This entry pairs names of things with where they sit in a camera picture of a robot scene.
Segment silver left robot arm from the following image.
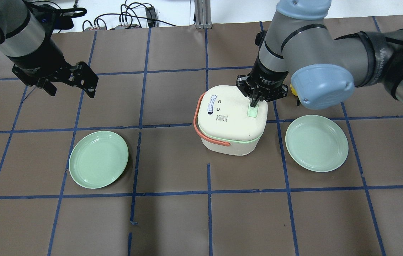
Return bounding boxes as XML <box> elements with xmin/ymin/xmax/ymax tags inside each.
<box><xmin>0</xmin><ymin>0</ymin><xmax>98</xmax><ymax>98</ymax></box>

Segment aluminium frame post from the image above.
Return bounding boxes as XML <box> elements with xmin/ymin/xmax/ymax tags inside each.
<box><xmin>194</xmin><ymin>0</ymin><xmax>212</xmax><ymax>29</ymax></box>

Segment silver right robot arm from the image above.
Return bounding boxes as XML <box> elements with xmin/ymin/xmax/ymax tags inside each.
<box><xmin>236</xmin><ymin>0</ymin><xmax>403</xmax><ymax>110</ymax></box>

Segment white rice cooker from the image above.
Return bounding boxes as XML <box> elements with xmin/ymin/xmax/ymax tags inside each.
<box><xmin>193</xmin><ymin>85</ymin><xmax>268</xmax><ymax>156</ymax></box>

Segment black power adapter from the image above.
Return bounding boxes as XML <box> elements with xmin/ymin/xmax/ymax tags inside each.
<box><xmin>145</xmin><ymin>6</ymin><xmax>157</xmax><ymax>28</ymax></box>

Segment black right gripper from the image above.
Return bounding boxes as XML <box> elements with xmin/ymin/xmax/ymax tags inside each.
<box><xmin>237</xmin><ymin>59</ymin><xmax>288</xmax><ymax>108</ymax></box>

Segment green plate far side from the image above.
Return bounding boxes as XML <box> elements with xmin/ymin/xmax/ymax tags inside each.
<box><xmin>68</xmin><ymin>130</ymin><xmax>129</xmax><ymax>189</ymax></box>

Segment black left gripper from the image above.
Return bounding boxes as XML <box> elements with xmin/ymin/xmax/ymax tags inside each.
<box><xmin>11</xmin><ymin>36</ymin><xmax>99</xmax><ymax>98</ymax></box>

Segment yellow toy potato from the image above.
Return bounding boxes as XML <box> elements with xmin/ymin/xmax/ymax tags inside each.
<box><xmin>290</xmin><ymin>83</ymin><xmax>298</xmax><ymax>97</ymax></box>

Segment green plate near potato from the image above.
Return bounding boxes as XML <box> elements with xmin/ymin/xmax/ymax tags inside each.
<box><xmin>285</xmin><ymin>115</ymin><xmax>349</xmax><ymax>173</ymax></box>

